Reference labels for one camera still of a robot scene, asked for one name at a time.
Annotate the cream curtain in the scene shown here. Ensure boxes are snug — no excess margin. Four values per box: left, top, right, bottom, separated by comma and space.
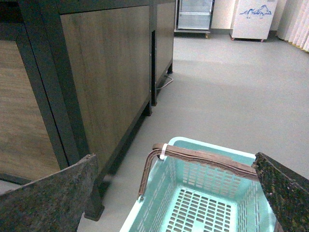
277, 0, 309, 52

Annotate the light blue plastic basket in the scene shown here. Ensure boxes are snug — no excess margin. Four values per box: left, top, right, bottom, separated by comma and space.
121, 137, 279, 232

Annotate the brown plastic basket handle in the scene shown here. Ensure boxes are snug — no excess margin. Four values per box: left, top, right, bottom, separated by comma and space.
138, 143, 259, 198

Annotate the glass door display fridge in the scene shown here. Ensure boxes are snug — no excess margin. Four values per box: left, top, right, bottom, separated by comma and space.
174, 0, 215, 39

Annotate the dark speckled left gripper left finger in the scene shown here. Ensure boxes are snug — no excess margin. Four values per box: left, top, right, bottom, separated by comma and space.
0, 154, 98, 232

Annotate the wooden panel display counter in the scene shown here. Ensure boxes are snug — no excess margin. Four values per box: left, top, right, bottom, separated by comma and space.
0, 0, 176, 221

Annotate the grey floor cable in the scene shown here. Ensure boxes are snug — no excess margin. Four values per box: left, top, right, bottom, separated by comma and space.
155, 74, 174, 90

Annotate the white zip tie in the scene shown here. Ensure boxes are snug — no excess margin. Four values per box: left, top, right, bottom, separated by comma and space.
159, 144, 168, 160

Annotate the white chest freezer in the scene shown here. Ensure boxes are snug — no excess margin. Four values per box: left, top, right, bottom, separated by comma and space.
230, 0, 278, 42

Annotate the dark speckled left gripper right finger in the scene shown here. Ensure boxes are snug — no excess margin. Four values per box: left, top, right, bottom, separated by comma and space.
252, 152, 309, 232

